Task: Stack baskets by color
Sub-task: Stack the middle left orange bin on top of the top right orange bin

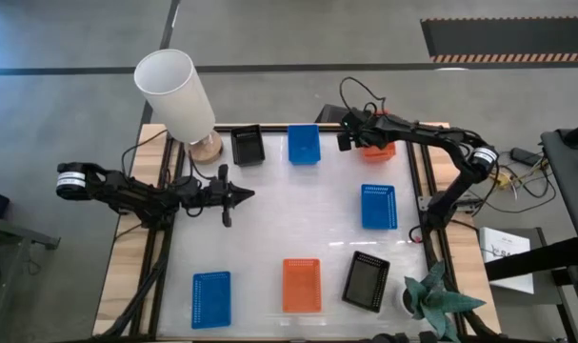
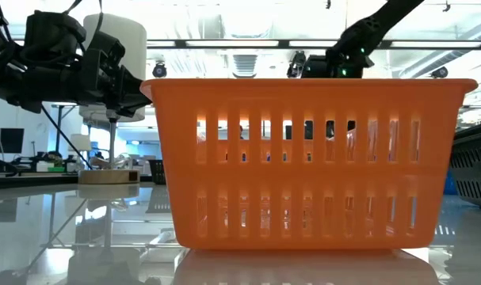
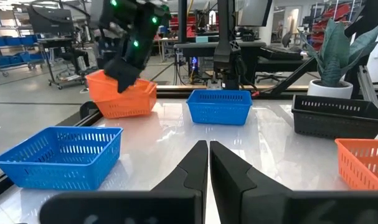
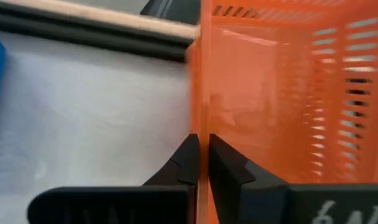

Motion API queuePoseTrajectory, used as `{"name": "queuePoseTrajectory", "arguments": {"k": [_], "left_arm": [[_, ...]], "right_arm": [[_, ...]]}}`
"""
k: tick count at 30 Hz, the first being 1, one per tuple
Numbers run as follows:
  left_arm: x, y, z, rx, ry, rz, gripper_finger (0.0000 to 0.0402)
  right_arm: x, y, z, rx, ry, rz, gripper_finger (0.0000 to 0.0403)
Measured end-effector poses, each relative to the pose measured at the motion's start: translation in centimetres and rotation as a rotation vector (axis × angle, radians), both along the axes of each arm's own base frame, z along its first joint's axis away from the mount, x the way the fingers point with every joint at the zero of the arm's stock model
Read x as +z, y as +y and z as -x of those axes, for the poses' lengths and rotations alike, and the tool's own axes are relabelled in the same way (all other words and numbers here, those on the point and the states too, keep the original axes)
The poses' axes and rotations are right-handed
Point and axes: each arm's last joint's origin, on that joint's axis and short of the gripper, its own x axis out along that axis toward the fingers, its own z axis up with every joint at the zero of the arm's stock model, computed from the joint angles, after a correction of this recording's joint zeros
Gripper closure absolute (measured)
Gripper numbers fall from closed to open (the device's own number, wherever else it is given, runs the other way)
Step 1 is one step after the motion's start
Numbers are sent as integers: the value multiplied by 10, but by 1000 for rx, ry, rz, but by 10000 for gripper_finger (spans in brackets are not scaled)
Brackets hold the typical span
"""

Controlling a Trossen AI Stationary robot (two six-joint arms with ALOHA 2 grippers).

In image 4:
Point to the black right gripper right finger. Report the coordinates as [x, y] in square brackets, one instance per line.
[269, 202]

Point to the orange plastic basket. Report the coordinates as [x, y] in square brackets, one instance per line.
[254, 93]

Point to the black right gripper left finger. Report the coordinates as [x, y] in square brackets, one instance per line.
[129, 205]

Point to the wooden table board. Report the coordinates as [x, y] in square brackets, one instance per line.
[114, 17]

